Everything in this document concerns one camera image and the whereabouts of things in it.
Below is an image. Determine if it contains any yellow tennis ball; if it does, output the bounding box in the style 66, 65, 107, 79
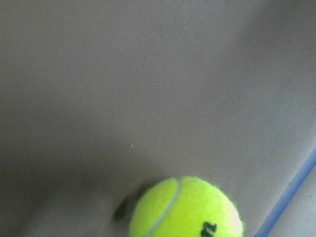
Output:
129, 177, 243, 237

